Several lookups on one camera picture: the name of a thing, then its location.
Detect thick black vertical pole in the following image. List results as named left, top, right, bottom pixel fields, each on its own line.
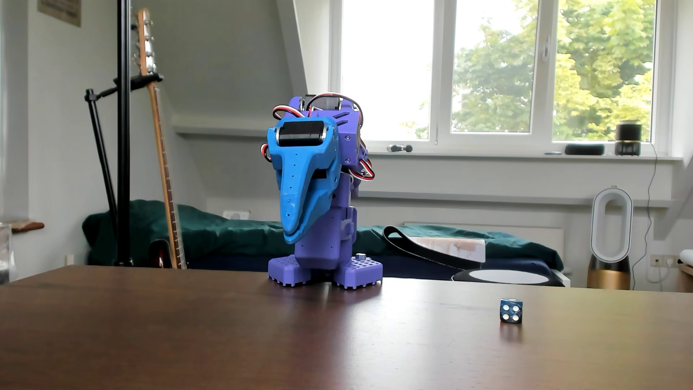
left=115, top=0, right=134, bottom=267

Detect framed wall picture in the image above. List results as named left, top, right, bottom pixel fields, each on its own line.
left=37, top=0, right=82, bottom=27

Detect wooden neck electric guitar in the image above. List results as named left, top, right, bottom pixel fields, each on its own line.
left=132, top=8, right=188, bottom=270

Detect red white black servo cables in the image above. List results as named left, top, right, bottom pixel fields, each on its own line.
left=260, top=92, right=375, bottom=182

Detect clear glass jar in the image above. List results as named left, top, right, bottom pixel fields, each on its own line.
left=0, top=223, right=15, bottom=286

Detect open white book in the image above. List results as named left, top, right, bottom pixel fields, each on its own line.
left=409, top=237, right=486, bottom=264

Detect thin black guitar stand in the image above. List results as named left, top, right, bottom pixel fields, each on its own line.
left=84, top=73, right=164, bottom=228

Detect black cylindrical speaker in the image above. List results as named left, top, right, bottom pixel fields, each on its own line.
left=615, top=122, right=643, bottom=157

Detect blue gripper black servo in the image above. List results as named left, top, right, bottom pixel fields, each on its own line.
left=266, top=116, right=343, bottom=246

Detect black strap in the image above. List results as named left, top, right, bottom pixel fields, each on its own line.
left=383, top=225, right=483, bottom=270

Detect blue dice white pips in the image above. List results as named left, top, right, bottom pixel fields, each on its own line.
left=500, top=298, right=524, bottom=325

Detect round white black-rimmed object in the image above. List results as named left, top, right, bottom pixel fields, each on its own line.
left=451, top=268, right=566, bottom=287

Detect white gold bladeless fan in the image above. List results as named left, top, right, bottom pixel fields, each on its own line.
left=587, top=187, right=634, bottom=290

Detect dark blue mattress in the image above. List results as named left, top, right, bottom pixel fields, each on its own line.
left=187, top=253, right=555, bottom=281

